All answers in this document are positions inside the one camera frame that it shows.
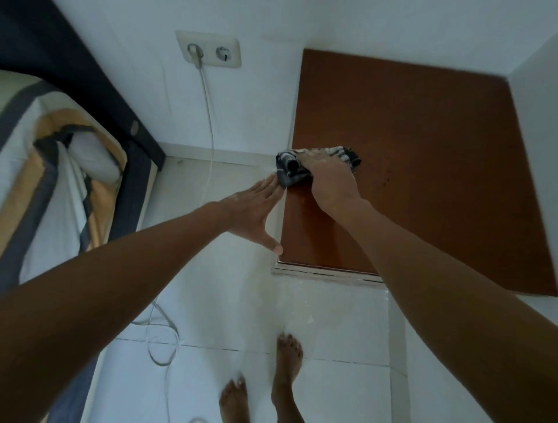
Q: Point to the person's right hand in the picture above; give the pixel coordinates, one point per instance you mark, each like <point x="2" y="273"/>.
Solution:
<point x="333" y="185"/>

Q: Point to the person's left hand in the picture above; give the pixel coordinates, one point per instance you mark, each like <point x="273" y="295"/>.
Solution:
<point x="248" y="213"/>

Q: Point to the person's left thumb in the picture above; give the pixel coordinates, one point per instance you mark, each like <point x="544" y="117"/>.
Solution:
<point x="272" y="244"/>

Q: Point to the person's right fingers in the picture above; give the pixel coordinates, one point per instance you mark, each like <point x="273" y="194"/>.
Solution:
<point x="320" y="157"/>

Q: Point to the dark striped cleaning cloth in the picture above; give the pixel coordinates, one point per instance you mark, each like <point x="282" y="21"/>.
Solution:
<point x="290" y="170"/>

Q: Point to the person's left forearm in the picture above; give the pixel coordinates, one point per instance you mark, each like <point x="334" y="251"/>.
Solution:
<point x="100" y="300"/>

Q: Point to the person's right forearm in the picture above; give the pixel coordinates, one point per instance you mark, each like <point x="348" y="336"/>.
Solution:
<point x="457" y="313"/>

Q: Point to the brown wooden bedside cabinet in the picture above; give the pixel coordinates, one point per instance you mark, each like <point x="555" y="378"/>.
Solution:
<point x="436" y="165"/>

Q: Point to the person's right foot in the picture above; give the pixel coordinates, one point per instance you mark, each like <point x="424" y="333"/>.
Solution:
<point x="287" y="374"/>

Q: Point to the person's foot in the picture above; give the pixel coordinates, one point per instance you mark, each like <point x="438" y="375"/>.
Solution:
<point x="234" y="403"/>
<point x="287" y="374"/>

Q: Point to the white power plug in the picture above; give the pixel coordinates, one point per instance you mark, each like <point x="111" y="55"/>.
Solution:
<point x="195" y="53"/>

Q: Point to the person's left foot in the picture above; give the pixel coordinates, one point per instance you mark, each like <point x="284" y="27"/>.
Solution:
<point x="234" y="403"/>

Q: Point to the grey round headboard button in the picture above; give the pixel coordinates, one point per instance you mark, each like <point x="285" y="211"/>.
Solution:
<point x="134" y="127"/>

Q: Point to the white pillow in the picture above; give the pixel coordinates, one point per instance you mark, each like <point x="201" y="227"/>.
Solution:
<point x="96" y="157"/>

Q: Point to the striped bed sheet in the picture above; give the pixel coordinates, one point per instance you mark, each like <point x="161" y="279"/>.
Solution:
<point x="30" y="174"/>

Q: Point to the dark blue headboard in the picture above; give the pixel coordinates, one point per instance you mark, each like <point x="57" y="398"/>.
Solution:
<point x="65" y="56"/>

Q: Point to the white double wall socket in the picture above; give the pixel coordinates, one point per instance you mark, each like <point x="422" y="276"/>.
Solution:
<point x="209" y="49"/>

